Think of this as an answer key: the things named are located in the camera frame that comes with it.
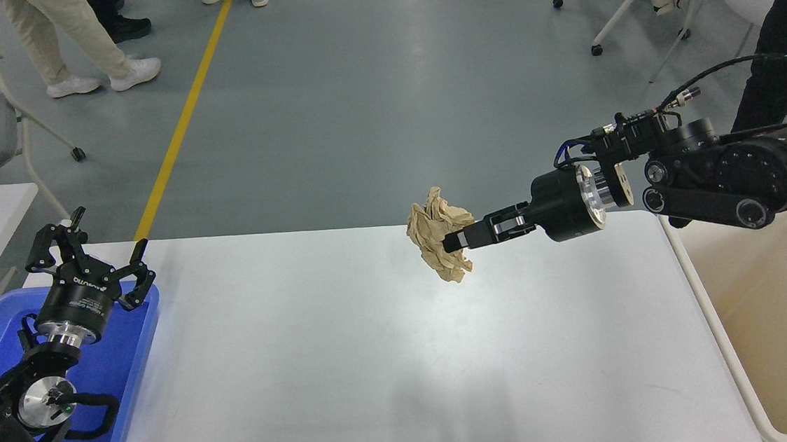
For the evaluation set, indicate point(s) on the tan paper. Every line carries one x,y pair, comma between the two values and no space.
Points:
437,235

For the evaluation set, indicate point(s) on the blue plastic tray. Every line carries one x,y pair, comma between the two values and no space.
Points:
122,383

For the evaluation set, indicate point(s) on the large pale plastic bin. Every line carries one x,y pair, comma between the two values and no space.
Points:
779,303

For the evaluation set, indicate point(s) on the yellow floor tape line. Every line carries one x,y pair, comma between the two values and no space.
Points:
179,132

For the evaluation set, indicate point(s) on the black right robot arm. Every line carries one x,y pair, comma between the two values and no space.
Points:
727,173

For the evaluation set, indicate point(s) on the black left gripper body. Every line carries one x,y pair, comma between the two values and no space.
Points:
81,302

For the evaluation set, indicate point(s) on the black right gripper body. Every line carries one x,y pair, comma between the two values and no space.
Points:
557,204

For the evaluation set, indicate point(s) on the white wheeled chair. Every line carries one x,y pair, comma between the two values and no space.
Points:
623,10

